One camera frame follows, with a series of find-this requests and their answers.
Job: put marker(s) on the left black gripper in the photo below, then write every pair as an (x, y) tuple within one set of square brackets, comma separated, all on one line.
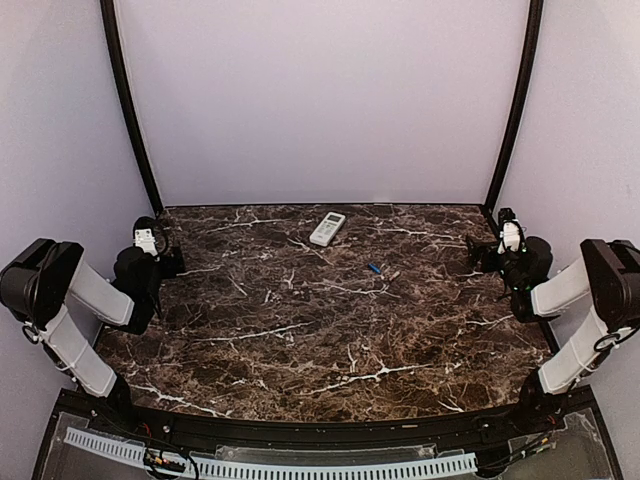
[(170, 269)]

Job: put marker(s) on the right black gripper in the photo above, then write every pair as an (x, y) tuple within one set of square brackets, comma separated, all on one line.
[(476, 255)]

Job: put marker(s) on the white air conditioner remote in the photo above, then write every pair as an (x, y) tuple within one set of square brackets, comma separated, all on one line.
[(327, 229)]

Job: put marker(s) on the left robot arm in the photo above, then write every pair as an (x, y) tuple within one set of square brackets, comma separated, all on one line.
[(35, 288)]

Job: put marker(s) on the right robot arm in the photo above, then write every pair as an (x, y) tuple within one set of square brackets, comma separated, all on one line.
[(605, 272)]

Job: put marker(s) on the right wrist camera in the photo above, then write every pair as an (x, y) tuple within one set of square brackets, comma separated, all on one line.
[(511, 234)]

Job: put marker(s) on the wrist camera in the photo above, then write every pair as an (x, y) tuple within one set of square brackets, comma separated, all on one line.
[(149, 235), (511, 234)]

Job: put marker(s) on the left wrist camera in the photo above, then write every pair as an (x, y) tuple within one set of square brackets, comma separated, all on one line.
[(149, 235)]

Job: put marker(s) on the black front rail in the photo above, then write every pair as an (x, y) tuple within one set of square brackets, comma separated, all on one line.
[(484, 429)]

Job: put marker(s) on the white slotted cable duct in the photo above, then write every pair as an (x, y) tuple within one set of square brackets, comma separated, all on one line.
[(255, 463)]

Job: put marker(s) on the right black frame post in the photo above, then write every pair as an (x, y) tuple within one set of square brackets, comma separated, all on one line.
[(521, 89)]

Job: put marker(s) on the black frame post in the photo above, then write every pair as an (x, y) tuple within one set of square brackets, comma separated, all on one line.
[(521, 89), (121, 81)]

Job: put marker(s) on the left black frame post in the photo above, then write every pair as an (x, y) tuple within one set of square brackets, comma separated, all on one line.
[(121, 81)]

